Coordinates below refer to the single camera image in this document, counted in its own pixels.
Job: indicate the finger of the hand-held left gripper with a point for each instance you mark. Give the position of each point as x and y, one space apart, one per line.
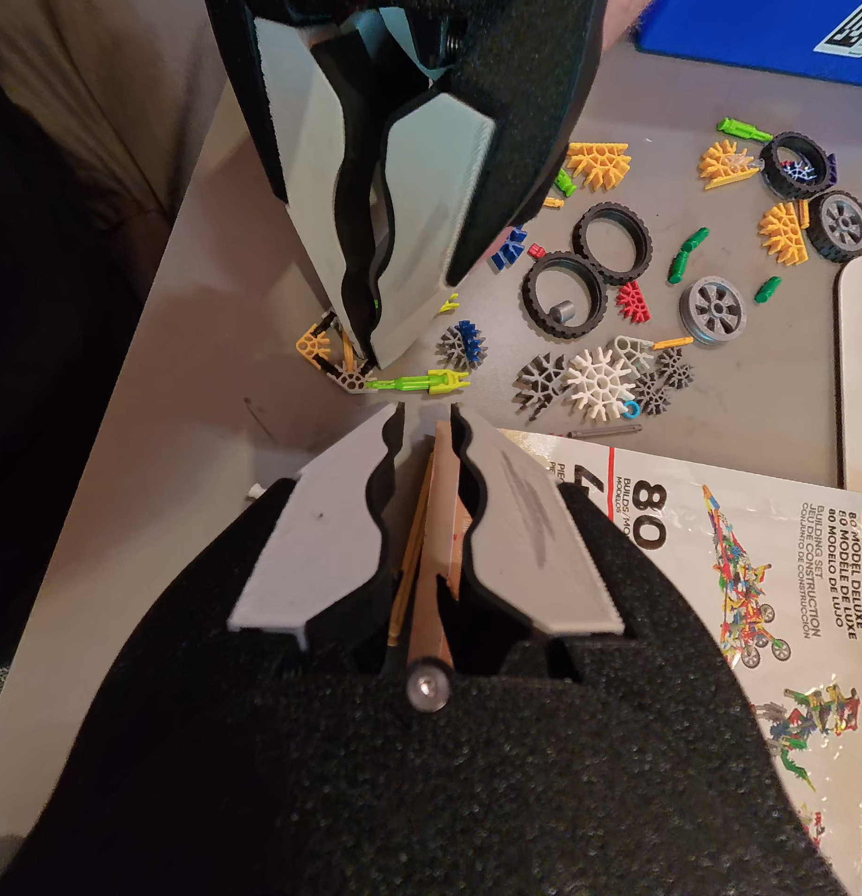
298 140
438 175

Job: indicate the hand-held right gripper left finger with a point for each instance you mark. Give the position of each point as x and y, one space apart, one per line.
312 546

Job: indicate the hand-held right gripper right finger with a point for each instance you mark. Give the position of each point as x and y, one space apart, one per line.
536 546

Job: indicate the green rod with lime clip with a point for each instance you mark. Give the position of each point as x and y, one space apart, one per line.
450 304
410 383

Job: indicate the yellow grey connector rod assembly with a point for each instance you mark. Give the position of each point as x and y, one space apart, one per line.
312 344

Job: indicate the blue plastic bin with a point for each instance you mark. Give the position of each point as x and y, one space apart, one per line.
753 35

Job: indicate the person's left hand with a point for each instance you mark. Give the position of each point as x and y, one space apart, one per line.
620 17

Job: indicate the yellow fan connector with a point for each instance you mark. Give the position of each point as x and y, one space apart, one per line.
599 164
784 231

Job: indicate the long yellow rod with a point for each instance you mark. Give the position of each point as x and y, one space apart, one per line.
410 546

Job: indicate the large blue connector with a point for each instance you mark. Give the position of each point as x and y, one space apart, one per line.
511 245

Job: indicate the thin dark grey rod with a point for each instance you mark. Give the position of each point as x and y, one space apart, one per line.
606 432

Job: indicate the black rubber tire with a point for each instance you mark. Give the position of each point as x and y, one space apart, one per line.
581 238
530 294

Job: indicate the interlocked blue grey snowflake connectors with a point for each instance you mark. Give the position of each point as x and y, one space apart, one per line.
464 344

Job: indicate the white snowflake connector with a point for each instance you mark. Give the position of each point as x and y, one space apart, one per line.
602 383

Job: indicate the small grey spacer cylinder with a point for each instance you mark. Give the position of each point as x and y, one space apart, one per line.
562 311

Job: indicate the small dark grey snowflake connector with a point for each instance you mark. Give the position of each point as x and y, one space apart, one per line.
674 367
651 397

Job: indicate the instruction booklet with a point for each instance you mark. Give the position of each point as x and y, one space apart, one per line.
725 553

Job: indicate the yellow connector with clear connector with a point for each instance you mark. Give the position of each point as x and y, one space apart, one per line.
725 162

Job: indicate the short dark green rod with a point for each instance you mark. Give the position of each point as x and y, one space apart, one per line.
679 266
767 288
697 238

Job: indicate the light grey connector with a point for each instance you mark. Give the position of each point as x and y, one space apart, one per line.
634 350

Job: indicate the red fan connector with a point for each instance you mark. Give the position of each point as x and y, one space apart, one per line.
634 301

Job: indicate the black tire holding small connectors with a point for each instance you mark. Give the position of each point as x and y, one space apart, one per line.
770 175

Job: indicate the grey wheel hub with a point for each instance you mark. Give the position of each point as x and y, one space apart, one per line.
714 308

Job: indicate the person's black garment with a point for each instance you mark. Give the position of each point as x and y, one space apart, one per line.
46 420

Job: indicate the grey wheel with black tire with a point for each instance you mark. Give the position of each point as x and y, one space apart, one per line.
840 227

